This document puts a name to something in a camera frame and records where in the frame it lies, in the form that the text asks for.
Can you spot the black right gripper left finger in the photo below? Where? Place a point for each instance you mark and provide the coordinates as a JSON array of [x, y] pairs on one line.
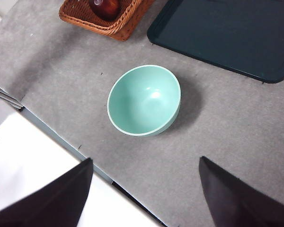
[[49, 203]]

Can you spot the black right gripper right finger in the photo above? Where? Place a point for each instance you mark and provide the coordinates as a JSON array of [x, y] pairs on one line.
[[239, 203]]

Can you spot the teal ribbed bowl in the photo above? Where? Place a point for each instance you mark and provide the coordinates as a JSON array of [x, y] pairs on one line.
[[142, 104]]

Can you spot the dark red plum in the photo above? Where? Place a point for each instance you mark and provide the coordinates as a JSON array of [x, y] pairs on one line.
[[107, 9]]

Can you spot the dark green rectangular tray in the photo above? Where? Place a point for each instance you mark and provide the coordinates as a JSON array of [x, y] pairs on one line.
[[222, 33]]

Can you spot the brown wicker basket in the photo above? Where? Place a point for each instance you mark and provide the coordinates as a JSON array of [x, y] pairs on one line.
[[123, 28]]

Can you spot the grey ribbed metal rail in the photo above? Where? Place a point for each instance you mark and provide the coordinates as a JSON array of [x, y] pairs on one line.
[[4, 99]]

